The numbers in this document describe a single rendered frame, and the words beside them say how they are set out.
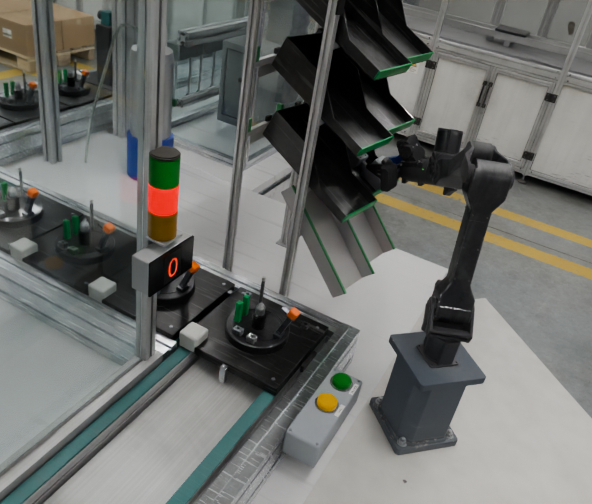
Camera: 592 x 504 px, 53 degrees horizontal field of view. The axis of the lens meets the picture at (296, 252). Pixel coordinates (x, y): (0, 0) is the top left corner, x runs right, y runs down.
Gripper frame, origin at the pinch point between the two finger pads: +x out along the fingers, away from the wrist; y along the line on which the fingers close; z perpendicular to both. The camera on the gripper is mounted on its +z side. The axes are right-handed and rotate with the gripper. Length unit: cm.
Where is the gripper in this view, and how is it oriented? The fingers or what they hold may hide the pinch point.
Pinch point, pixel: (383, 165)
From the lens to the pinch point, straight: 148.6
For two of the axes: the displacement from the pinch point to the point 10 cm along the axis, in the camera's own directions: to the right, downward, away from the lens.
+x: -8.1, -2.1, 5.5
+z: -0.6, -9.0, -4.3
